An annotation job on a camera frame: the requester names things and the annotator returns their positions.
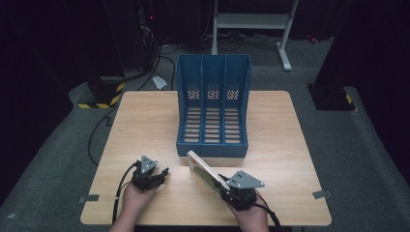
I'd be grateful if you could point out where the white book with green leaf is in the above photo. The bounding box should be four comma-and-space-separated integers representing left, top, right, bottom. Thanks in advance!
186, 150, 232, 198

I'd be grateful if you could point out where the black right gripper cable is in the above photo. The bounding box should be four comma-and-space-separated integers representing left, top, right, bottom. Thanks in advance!
254, 190, 285, 232

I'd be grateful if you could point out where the person's left hand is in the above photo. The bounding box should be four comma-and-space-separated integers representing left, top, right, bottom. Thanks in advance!
121, 183, 160, 224

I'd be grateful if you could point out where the person's right hand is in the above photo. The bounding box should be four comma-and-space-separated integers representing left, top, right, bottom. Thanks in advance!
229, 195, 271, 228

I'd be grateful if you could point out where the black stand base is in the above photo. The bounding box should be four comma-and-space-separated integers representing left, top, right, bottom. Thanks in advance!
307, 83, 358, 112

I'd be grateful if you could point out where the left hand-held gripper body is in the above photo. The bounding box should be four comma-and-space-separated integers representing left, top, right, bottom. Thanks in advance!
131, 155, 160, 193

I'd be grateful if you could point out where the black stand with striped base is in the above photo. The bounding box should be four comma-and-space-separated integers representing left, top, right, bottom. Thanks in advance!
76, 74, 126, 110

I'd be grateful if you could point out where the dark equipment rack with wires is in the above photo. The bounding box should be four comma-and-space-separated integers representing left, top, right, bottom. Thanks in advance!
136, 0, 161, 73

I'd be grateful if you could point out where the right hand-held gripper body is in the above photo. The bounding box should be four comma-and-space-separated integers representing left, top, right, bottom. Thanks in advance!
224, 169, 266, 212

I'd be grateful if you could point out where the black looped floor cable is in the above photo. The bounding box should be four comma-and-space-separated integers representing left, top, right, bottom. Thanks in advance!
136, 43, 179, 92

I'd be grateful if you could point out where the white metal stand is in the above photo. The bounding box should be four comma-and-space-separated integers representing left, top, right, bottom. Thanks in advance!
210, 0, 300, 73

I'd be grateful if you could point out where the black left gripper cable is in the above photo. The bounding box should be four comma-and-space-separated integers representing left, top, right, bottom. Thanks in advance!
111, 160, 143, 224

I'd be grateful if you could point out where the blue three-slot file rack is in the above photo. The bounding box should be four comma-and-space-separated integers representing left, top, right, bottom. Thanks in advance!
175, 53, 252, 159

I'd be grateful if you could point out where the grey tape strip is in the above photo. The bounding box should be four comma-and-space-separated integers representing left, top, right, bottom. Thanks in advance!
311, 189, 334, 200
78, 194, 101, 204

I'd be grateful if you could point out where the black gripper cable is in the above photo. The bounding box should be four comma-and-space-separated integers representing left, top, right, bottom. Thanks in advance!
111, 160, 143, 224
254, 190, 285, 232

